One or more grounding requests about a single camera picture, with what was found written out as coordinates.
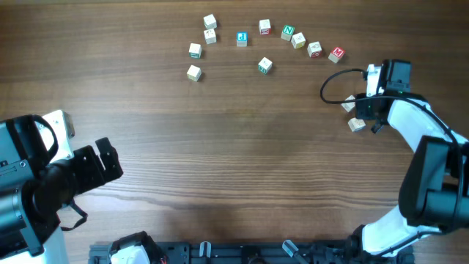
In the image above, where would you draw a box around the wooden block yellow side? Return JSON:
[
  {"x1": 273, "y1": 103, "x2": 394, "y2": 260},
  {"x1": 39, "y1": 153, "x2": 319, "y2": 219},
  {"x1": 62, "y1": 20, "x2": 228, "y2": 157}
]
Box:
[{"x1": 187, "y1": 65, "x2": 202, "y2": 81}]

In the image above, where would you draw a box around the wooden block red picture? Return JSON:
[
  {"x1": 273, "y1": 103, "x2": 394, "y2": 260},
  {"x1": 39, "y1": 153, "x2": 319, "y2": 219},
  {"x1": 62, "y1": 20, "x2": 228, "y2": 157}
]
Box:
[{"x1": 307, "y1": 41, "x2": 322, "y2": 58}]

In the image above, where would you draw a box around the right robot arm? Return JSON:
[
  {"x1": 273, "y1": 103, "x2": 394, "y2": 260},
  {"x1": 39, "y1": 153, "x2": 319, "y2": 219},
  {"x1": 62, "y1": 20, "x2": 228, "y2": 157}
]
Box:
[{"x1": 355, "y1": 59, "x2": 468, "y2": 258}]

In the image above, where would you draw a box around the wooden block green letter side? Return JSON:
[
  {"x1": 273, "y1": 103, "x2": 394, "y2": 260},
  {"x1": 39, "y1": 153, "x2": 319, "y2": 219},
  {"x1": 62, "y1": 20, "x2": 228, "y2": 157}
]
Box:
[{"x1": 258, "y1": 57, "x2": 273, "y2": 75}]

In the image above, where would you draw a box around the wooden block with drawing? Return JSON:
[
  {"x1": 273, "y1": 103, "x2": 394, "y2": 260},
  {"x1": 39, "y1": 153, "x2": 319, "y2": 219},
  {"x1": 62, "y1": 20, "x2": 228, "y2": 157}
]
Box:
[{"x1": 204, "y1": 29, "x2": 217, "y2": 45}]

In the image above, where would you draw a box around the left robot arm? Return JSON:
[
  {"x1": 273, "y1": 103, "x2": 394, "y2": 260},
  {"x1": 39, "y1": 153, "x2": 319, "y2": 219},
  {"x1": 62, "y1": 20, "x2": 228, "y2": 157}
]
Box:
[{"x1": 1, "y1": 114, "x2": 123, "y2": 259}]

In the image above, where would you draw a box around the red letter U block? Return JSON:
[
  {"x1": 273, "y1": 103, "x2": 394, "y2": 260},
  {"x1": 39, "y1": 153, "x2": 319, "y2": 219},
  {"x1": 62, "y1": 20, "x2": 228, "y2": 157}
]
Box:
[{"x1": 347, "y1": 117, "x2": 366, "y2": 132}]

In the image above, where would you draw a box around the right black camera cable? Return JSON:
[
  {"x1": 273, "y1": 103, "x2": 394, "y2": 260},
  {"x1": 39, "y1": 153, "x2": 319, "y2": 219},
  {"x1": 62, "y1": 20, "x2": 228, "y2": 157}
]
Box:
[{"x1": 320, "y1": 67, "x2": 468, "y2": 254}]

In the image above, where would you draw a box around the plain wooden block top-left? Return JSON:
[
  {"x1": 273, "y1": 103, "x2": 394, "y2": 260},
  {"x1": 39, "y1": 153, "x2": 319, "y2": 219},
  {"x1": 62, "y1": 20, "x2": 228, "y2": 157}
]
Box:
[{"x1": 203, "y1": 14, "x2": 217, "y2": 29}]

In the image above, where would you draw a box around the wooden block yellow edge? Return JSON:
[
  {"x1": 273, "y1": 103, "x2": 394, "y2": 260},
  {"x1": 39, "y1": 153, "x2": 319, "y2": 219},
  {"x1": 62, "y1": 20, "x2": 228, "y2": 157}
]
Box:
[{"x1": 291, "y1": 32, "x2": 306, "y2": 49}]

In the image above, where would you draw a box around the green letter N block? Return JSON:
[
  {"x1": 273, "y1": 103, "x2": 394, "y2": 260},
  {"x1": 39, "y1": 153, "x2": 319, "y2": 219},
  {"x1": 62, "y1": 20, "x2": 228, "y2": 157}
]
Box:
[{"x1": 281, "y1": 25, "x2": 295, "y2": 41}]

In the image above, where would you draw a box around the blue letter P block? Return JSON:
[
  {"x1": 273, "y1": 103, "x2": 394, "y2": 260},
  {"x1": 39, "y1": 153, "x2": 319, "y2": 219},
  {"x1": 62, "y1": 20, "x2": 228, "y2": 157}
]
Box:
[{"x1": 236, "y1": 32, "x2": 248, "y2": 47}]

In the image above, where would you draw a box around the wooden block with picture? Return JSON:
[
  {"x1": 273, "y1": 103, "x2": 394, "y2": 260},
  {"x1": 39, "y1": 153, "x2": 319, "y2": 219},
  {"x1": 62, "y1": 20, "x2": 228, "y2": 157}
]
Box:
[{"x1": 341, "y1": 95, "x2": 355, "y2": 113}]

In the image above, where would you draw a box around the red letter M block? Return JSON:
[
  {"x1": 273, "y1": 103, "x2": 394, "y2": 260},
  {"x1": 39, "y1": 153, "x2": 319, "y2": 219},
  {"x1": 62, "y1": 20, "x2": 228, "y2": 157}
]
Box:
[{"x1": 328, "y1": 47, "x2": 345, "y2": 64}]

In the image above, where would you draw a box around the wooden block red side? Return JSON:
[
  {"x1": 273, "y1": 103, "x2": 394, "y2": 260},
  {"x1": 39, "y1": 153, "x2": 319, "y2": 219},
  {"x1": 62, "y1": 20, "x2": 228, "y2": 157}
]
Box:
[{"x1": 259, "y1": 19, "x2": 272, "y2": 35}]

